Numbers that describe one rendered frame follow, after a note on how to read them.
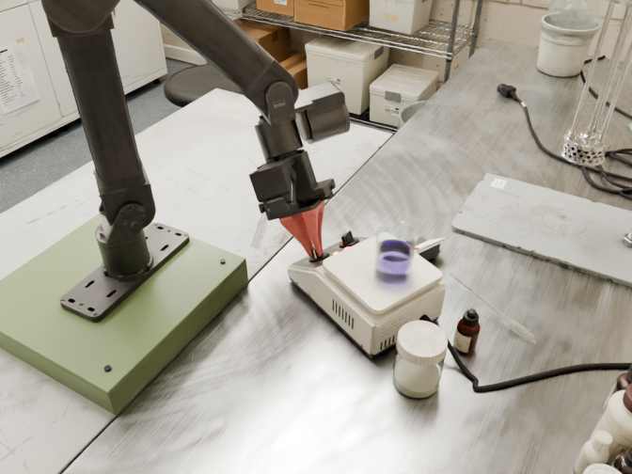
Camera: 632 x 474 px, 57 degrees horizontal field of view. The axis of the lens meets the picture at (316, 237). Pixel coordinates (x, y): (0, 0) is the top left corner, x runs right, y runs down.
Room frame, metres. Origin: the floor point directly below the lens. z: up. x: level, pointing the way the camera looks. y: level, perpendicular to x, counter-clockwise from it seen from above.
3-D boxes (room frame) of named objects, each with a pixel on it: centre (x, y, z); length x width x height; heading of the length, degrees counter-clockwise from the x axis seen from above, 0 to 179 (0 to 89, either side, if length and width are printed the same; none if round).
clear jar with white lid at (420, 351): (0.46, -0.13, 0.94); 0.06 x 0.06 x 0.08
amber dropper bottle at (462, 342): (0.52, -0.20, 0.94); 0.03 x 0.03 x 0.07
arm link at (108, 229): (0.63, 0.26, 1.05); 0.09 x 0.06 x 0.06; 24
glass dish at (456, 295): (0.62, -0.21, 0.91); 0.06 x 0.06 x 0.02
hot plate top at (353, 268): (0.58, -0.09, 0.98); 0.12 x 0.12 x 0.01; 36
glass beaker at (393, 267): (0.56, -0.10, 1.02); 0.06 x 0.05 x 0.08; 147
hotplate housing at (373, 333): (0.60, -0.07, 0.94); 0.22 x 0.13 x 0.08; 36
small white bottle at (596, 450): (0.34, -0.30, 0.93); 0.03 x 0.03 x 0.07
